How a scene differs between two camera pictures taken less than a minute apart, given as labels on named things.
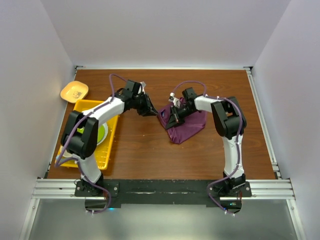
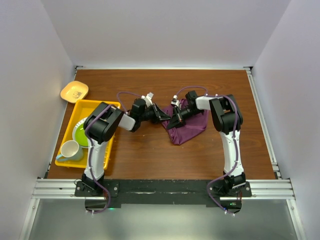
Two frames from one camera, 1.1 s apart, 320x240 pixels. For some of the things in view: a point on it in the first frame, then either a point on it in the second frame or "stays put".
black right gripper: (174, 120) stays put
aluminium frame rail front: (262, 189) stays put
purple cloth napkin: (183, 131) stays put
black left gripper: (152, 112) → (158, 115)
